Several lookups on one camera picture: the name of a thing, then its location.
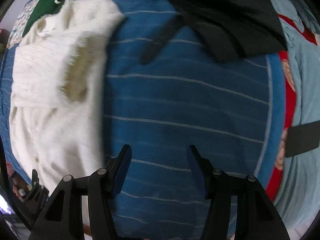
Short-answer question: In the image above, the blue striped plaid bedspread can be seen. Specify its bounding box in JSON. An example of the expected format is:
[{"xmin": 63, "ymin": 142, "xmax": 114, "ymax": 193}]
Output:
[{"xmin": 0, "ymin": 0, "xmax": 287, "ymax": 240}]

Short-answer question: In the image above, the teal blanket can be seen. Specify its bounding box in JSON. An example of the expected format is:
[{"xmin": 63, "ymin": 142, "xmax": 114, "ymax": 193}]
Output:
[{"xmin": 271, "ymin": 0, "xmax": 319, "ymax": 231}]

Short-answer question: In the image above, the red patterned bed sheet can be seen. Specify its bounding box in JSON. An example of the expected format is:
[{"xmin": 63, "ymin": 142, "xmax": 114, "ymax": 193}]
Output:
[{"xmin": 265, "ymin": 13, "xmax": 318, "ymax": 202}]

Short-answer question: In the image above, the black garment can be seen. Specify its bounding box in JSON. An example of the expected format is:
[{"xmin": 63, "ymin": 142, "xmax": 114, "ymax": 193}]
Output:
[{"xmin": 140, "ymin": 0, "xmax": 287, "ymax": 64}]

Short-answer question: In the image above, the white fuzzy knit sweater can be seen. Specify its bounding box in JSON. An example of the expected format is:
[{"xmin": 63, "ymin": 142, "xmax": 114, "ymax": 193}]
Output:
[{"xmin": 9, "ymin": 0, "xmax": 125, "ymax": 191}]

